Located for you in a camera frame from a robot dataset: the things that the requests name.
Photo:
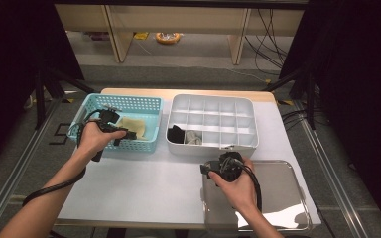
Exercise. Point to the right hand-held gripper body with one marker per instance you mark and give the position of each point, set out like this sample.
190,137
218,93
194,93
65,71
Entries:
229,165

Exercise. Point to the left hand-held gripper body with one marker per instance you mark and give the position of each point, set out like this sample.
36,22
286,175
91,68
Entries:
109,115

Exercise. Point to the pale yellow sock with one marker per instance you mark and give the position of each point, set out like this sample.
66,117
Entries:
134,124
142,135

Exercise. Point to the white compartment storage box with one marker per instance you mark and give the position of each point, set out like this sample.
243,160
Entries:
185,150

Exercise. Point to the blue plastic basket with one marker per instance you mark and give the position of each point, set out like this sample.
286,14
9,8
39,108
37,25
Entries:
139,102

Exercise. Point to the grey sock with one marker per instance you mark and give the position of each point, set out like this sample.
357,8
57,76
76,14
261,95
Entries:
191,139
196,135

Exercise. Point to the black sock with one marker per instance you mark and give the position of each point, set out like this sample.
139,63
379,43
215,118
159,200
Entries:
179,130
173,135

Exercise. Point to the transparent box lid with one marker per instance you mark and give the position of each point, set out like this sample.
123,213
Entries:
278,185

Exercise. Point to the person's right hand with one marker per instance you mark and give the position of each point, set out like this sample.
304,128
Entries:
241,195

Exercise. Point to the black metal stand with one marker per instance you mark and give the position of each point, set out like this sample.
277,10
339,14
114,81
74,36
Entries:
311,99
39,99

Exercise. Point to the purple packet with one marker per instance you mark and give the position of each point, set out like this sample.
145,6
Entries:
100,36

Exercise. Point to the yellow packet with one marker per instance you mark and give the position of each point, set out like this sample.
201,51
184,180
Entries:
141,35

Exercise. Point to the orange tape roll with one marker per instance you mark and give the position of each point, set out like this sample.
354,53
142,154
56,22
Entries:
160,39

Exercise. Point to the black curtain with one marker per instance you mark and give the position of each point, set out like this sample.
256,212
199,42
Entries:
6,66
360,99

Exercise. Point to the beige wooden desk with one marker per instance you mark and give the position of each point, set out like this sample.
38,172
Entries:
178,20

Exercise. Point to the aluminium floor rail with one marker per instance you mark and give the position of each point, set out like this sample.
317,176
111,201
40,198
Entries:
15,175
333,180

